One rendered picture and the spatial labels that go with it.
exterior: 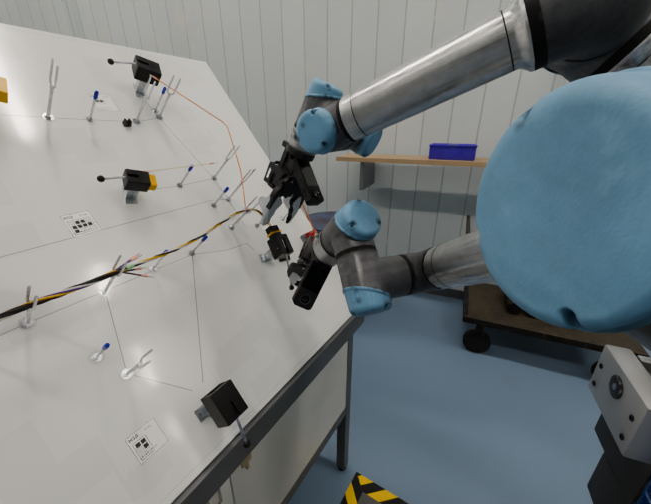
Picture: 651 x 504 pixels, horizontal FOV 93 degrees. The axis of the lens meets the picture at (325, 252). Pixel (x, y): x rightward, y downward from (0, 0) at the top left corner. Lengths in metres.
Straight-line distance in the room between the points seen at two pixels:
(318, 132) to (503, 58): 0.27
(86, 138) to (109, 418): 0.58
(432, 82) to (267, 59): 2.74
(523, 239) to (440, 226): 2.63
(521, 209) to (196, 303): 0.67
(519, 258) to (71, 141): 0.85
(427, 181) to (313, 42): 1.45
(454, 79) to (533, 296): 0.38
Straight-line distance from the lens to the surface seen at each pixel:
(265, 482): 1.03
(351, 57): 2.87
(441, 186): 2.74
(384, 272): 0.52
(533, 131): 0.19
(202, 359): 0.73
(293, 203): 0.83
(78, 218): 0.78
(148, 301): 0.72
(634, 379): 0.64
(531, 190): 0.19
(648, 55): 0.65
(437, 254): 0.51
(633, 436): 0.62
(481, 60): 0.51
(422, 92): 0.52
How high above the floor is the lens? 1.45
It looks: 22 degrees down
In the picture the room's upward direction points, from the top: straight up
